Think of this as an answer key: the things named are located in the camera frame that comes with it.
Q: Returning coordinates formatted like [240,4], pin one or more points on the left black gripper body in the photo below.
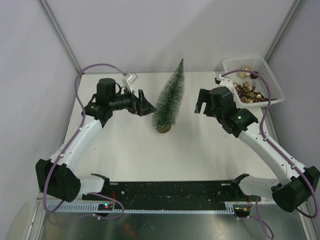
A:
[125,101]

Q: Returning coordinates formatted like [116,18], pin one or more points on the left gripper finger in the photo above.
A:
[141,98]
[145,108]

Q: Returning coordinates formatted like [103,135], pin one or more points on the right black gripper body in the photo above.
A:
[214,112]

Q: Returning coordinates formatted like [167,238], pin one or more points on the small green christmas tree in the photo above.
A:
[169,101]

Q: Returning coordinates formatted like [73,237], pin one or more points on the white plastic basket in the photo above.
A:
[272,90]

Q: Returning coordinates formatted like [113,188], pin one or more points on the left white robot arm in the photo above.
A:
[56,176]

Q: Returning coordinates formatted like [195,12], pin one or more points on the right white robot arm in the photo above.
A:
[294,183]

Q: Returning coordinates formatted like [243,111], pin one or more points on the pile of gold brown ornaments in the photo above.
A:
[247,93]

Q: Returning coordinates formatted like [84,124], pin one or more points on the large gold striped bauble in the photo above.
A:
[244,74]

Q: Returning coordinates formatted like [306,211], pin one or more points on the small brown bauble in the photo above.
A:
[254,76]

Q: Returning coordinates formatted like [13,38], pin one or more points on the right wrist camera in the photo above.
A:
[223,81]

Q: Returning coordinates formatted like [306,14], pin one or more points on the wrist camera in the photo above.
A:
[223,81]
[128,81]

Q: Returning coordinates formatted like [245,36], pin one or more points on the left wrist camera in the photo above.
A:
[128,81]

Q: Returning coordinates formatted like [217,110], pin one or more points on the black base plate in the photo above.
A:
[175,195]

